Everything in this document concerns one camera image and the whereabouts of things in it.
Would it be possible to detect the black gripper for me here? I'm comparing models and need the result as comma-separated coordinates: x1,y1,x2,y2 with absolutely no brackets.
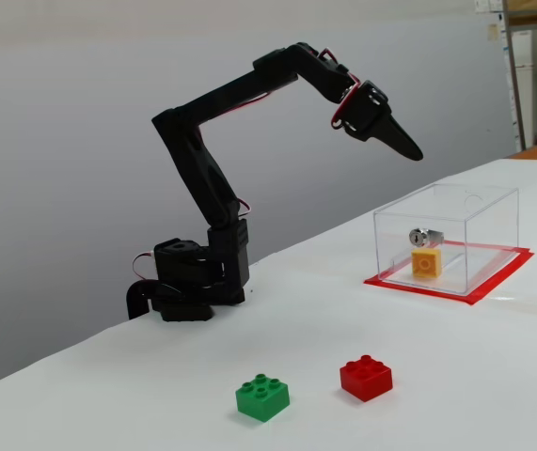
338,80,425,163

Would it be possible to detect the yellow lego brick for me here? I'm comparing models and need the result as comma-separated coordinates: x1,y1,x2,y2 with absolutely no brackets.
411,248,443,282

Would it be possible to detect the transparent acrylic box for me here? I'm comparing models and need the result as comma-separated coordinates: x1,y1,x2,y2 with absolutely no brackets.
373,182,520,297

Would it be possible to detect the red lego brick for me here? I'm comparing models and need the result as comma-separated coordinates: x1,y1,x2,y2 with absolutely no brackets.
340,354,394,404

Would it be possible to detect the green lego brick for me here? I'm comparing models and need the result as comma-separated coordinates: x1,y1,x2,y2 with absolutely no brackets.
235,373,292,424

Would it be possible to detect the silver cam lock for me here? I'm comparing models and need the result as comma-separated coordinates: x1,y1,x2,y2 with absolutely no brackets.
408,227,446,249

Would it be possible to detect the black table clamp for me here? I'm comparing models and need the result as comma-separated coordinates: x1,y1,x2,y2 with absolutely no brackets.
126,280,157,321

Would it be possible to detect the red white wrist cable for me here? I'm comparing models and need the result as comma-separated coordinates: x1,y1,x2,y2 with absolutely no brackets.
329,83,362,131

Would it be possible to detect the metal shelf frame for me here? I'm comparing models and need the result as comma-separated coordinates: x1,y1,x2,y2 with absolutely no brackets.
501,0,537,152

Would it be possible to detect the red tape frame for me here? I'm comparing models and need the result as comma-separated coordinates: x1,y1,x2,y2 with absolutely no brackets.
364,240,536,308

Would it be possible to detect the red white base cable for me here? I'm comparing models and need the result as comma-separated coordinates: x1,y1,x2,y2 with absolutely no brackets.
132,252,157,283

